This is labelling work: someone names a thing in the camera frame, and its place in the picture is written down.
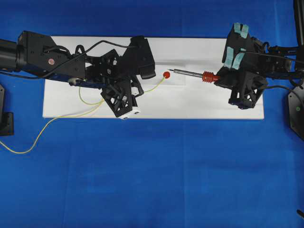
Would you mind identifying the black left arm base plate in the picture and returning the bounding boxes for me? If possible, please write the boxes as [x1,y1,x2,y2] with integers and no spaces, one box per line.
[0,85,14,136]

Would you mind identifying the black soldering iron cable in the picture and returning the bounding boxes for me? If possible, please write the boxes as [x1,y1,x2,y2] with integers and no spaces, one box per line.
[258,85,304,107]

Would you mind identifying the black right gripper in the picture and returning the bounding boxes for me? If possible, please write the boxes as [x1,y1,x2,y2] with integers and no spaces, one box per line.
[214,23,268,110]

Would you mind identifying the yellow solder wire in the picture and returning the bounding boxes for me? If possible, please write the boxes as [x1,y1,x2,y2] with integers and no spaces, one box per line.
[0,76,167,154]

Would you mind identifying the white foam board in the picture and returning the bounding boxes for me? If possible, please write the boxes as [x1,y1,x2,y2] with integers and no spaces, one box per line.
[43,37,264,120]

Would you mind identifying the red soldering iron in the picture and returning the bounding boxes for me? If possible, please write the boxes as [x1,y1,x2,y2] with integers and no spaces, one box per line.
[169,69,220,83]

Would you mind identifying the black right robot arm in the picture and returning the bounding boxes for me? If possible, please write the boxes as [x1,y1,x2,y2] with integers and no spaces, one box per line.
[173,23,304,109]

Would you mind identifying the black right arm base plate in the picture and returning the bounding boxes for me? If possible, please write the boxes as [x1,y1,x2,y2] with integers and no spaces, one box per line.
[288,92,304,140]

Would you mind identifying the black aluminium frame rail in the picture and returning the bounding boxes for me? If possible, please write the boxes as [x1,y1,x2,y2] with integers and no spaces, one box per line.
[293,0,304,46]

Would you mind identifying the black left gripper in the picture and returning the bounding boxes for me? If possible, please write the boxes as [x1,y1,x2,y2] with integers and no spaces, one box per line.
[84,36,156,120]

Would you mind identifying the black camera cable left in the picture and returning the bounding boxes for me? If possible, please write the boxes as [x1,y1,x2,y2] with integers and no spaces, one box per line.
[42,40,138,72]

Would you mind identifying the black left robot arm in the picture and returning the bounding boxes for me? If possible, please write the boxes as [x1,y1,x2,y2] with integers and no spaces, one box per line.
[0,31,155,119]

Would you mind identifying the red dot mark right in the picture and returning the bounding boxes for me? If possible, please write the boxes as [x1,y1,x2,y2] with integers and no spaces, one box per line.
[163,71,171,79]

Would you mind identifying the blue table cloth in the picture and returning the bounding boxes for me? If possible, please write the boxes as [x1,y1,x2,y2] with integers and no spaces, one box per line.
[0,0,304,228]

